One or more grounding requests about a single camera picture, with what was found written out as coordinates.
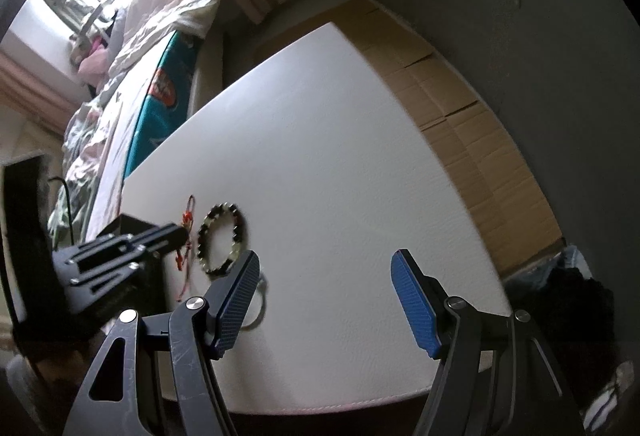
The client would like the beige curtain beside headboard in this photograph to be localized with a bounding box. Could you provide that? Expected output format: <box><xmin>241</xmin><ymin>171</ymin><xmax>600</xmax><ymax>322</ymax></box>
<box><xmin>0</xmin><ymin>51</ymin><xmax>87</xmax><ymax>138</ymax></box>

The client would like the dark clothing pile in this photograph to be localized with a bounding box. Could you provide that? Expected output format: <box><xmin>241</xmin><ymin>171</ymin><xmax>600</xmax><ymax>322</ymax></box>
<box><xmin>502</xmin><ymin>246</ymin><xmax>628</xmax><ymax>419</ymax></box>

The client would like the white cloth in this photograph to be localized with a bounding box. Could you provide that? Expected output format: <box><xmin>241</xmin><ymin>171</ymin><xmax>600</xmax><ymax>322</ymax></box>
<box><xmin>582</xmin><ymin>358</ymin><xmax>637</xmax><ymax>435</ymax></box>

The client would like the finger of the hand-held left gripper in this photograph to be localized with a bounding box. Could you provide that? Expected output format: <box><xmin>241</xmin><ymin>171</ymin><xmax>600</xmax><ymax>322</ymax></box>
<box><xmin>52</xmin><ymin>223</ymin><xmax>190</xmax><ymax>276</ymax></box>
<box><xmin>62</xmin><ymin>257</ymin><xmax>163</xmax><ymax>305</ymax></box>

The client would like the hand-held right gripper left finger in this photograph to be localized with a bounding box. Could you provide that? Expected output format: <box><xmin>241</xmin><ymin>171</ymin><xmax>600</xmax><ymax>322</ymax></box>
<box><xmin>60</xmin><ymin>250</ymin><xmax>262</xmax><ymax>436</ymax></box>

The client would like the dark beaded bracelet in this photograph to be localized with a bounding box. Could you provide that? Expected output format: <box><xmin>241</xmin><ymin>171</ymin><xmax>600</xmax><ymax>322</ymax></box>
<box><xmin>196</xmin><ymin>203</ymin><xmax>247</xmax><ymax>276</ymax></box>

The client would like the clear glass bangle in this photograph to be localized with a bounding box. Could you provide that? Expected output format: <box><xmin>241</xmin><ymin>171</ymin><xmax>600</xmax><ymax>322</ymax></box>
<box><xmin>242</xmin><ymin>273</ymin><xmax>271</xmax><ymax>332</ymax></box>

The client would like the white square table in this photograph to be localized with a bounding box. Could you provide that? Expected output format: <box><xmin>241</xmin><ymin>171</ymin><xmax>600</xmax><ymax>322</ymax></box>
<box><xmin>121</xmin><ymin>21</ymin><xmax>516</xmax><ymax>417</ymax></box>

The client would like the pink plush toy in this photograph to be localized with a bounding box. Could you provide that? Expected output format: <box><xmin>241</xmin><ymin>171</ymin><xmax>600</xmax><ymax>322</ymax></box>
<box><xmin>77</xmin><ymin>44</ymin><xmax>114</xmax><ymax>85</ymax></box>

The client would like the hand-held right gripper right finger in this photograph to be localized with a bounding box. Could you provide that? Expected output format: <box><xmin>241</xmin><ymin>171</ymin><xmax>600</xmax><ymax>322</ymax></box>
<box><xmin>390</xmin><ymin>249</ymin><xmax>586</xmax><ymax>436</ymax></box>

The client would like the black cable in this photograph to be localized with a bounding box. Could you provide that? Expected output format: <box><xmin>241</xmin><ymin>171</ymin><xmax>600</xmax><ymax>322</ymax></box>
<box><xmin>47</xmin><ymin>176</ymin><xmax>77</xmax><ymax>248</ymax></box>

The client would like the red string bracelet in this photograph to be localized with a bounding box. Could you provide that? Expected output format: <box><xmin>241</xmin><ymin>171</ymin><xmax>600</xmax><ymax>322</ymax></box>
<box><xmin>175</xmin><ymin>195</ymin><xmax>197</xmax><ymax>302</ymax></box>

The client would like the crumpled green striped sheet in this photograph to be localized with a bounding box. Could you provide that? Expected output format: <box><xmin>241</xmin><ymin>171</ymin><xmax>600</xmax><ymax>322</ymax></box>
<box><xmin>47</xmin><ymin>101</ymin><xmax>127</xmax><ymax>248</ymax></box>

